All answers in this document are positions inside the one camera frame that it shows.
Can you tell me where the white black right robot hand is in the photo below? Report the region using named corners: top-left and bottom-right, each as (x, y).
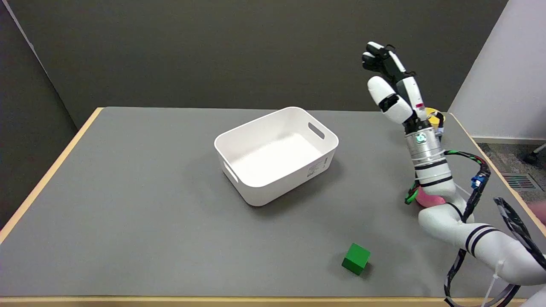
top-left (362, 41), bottom-right (432, 134)

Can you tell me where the yellow cup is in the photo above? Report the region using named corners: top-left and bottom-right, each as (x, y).
top-left (425, 108), bottom-right (445, 139)

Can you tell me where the pink plush peach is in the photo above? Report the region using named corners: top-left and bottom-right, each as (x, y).
top-left (416, 187), bottom-right (446, 209)

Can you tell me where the white plastic storage bin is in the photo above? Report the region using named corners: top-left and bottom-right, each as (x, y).
top-left (214, 106), bottom-right (340, 207)

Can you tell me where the floor vent grille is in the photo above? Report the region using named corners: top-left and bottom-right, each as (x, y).
top-left (502, 173), bottom-right (537, 190)

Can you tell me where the green wooden cube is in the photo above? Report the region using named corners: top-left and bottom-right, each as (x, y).
top-left (342, 243), bottom-right (371, 276)

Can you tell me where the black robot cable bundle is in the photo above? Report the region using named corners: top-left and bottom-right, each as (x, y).
top-left (404, 150), bottom-right (546, 307)

